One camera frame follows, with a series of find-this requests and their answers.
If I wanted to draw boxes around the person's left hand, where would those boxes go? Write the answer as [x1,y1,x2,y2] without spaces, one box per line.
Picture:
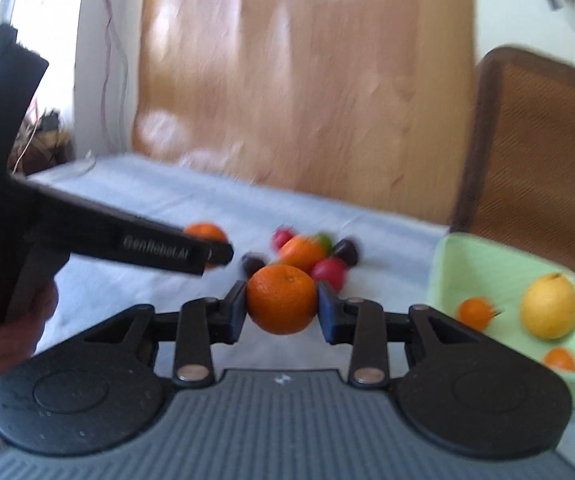
[0,279,60,391]

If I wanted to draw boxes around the brown mesh chair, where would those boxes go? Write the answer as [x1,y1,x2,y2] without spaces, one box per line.
[448,46,575,307]

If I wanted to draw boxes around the small orange tangerine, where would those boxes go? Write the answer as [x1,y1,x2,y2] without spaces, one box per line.
[542,347,575,374]
[456,297,498,332]

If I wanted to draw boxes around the large orange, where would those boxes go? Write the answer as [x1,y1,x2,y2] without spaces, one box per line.
[246,264,317,336]

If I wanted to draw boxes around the light green plastic tray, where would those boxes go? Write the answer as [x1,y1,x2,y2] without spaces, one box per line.
[426,234,575,407]

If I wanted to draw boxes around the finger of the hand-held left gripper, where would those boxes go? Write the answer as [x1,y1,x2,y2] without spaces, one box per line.
[14,175,235,277]

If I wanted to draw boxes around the red apple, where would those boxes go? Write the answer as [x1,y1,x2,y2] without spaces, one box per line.
[310,258,349,292]

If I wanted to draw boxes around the yellow lemon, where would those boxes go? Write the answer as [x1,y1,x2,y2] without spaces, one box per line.
[520,272,575,341]

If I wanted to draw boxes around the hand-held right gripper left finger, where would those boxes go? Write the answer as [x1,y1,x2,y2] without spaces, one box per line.
[85,281,249,389]

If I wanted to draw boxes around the thin purple cable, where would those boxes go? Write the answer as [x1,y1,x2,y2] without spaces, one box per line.
[98,0,129,153]

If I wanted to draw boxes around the dark wicker basket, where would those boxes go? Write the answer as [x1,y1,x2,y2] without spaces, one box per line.
[10,107,76,173]

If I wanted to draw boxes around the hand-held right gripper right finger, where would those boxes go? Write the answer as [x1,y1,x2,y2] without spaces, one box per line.
[317,282,474,389]

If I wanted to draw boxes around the dark purple plum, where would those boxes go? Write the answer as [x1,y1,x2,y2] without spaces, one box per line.
[240,253,267,280]
[332,238,361,267]

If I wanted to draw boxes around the small red fruit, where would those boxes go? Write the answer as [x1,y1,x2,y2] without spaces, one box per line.
[272,227,295,252]

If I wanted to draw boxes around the white tablecloth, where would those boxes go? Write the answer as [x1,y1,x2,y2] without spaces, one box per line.
[28,152,575,480]

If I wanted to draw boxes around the wooden board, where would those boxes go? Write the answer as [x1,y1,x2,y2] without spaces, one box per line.
[132,0,479,226]

